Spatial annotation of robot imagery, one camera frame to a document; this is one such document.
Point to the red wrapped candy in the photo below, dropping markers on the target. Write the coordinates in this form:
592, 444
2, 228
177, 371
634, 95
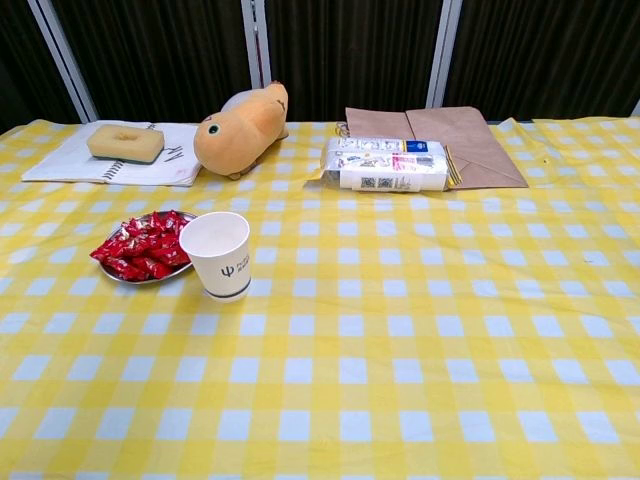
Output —
125, 270
167, 220
103, 253
140, 245

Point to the bowl of red candies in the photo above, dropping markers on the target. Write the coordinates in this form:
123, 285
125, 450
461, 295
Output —
180, 271

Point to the white spiral notebook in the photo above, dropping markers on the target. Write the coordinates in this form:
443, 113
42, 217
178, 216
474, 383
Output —
65, 165

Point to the orange plush toy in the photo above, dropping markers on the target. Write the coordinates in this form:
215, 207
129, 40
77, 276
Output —
240, 135

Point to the grey metal frame post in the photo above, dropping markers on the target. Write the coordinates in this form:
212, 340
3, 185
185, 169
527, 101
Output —
59, 55
637, 110
445, 50
252, 30

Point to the white snack package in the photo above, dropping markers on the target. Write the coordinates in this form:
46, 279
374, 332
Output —
385, 165

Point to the black pleated curtain panel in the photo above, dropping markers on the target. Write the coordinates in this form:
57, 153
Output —
350, 50
150, 50
550, 50
20, 60

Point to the tan wooden block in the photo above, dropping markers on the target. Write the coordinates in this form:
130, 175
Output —
105, 142

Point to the brown paper bag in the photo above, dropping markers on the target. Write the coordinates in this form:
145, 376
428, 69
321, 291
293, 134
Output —
465, 140

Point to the yellow white checked tablecloth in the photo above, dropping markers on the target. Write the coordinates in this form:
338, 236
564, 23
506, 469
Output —
350, 350

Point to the white paper cup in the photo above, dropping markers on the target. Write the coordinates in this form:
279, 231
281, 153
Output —
225, 275

